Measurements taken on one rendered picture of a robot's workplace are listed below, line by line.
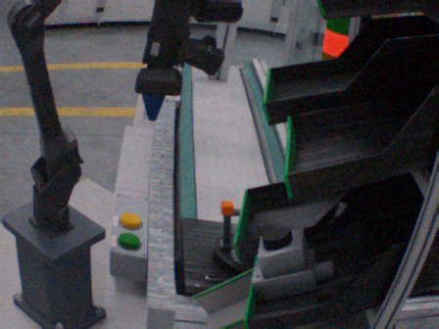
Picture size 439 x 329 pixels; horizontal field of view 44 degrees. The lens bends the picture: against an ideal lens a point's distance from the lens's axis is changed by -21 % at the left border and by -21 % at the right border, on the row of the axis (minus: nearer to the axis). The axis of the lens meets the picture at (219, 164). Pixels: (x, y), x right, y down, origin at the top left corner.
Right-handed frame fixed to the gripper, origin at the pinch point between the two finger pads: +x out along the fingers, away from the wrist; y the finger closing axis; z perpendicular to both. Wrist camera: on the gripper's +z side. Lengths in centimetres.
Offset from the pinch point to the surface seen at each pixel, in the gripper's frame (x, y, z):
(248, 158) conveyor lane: 35, 56, 24
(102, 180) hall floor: 127, 204, -22
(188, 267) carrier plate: 28.6, 0.1, 8.2
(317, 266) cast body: 1.6, -36.3, 17.6
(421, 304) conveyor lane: 30, -10, 54
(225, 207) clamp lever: 18.3, 4.0, 13.0
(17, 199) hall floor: 126, 169, -70
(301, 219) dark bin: 3.7, -23.3, 18.0
